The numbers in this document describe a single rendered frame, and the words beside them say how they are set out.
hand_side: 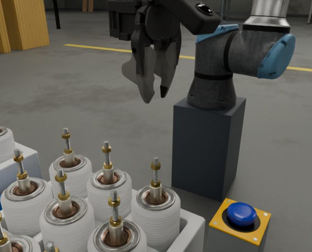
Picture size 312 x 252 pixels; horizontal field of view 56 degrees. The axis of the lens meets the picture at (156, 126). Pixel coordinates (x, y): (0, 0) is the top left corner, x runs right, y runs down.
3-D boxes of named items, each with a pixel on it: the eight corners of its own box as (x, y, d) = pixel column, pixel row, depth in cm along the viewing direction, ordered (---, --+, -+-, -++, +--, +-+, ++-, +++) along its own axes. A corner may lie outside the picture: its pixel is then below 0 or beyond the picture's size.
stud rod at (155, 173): (152, 192, 56) (151, 157, 52) (155, 189, 56) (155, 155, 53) (156, 194, 55) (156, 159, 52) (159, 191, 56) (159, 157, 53)
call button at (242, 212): (231, 208, 45) (233, 197, 44) (258, 218, 43) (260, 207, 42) (222, 224, 42) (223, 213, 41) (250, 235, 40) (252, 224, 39)
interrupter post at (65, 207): (56, 212, 53) (54, 197, 51) (68, 205, 55) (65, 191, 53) (64, 218, 51) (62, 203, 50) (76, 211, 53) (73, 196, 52)
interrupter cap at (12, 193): (0, 205, 55) (-1, 202, 54) (9, 182, 61) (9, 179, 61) (43, 199, 56) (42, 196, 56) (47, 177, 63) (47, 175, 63)
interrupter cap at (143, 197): (129, 205, 55) (129, 202, 54) (146, 183, 61) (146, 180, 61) (166, 217, 52) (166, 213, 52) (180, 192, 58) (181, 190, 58)
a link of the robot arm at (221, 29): (207, 64, 96) (210, 20, 90) (245, 71, 88) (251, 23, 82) (185, 71, 88) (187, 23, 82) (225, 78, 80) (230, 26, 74)
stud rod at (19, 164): (27, 183, 58) (19, 150, 55) (21, 185, 57) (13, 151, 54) (26, 180, 59) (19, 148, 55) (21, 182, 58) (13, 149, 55)
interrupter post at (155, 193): (147, 201, 56) (147, 186, 54) (152, 193, 58) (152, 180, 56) (159, 204, 55) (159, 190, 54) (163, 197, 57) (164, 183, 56)
